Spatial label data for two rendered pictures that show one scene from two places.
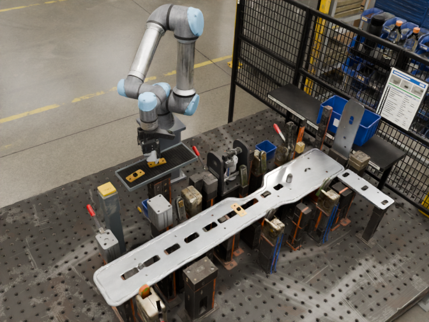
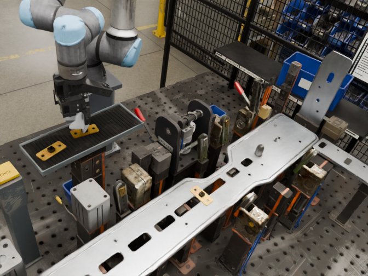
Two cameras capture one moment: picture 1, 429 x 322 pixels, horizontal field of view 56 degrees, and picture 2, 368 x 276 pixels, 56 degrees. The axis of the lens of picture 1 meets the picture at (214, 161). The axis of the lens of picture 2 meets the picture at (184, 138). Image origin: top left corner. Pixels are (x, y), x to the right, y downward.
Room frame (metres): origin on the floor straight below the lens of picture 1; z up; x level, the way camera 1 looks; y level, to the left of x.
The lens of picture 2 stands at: (0.55, 0.13, 1.93)
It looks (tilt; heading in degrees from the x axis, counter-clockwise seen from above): 42 degrees down; 348
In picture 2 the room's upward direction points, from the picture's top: 11 degrees clockwise
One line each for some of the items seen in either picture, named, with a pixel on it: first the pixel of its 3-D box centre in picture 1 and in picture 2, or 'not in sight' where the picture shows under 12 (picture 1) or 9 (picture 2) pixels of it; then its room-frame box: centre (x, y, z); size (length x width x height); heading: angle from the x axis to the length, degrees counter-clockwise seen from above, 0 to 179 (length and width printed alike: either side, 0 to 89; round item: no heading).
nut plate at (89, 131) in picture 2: (156, 161); (84, 130); (1.40, 0.27, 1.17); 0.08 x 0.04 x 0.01; 119
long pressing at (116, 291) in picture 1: (236, 213); (199, 200); (1.26, -0.12, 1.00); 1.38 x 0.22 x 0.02; 130
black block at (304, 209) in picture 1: (298, 227); (271, 212); (1.32, -0.45, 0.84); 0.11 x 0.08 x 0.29; 40
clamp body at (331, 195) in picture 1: (322, 216); (298, 196); (1.38, -0.57, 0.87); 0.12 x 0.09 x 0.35; 40
